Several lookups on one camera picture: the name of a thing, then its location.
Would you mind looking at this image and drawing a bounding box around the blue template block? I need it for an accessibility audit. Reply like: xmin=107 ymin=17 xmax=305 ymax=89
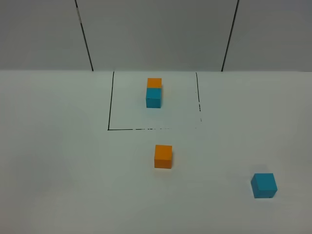
xmin=146 ymin=88 xmax=162 ymax=108

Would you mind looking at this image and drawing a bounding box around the orange template block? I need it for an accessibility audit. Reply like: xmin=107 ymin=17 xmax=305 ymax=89
xmin=147 ymin=78 xmax=162 ymax=88

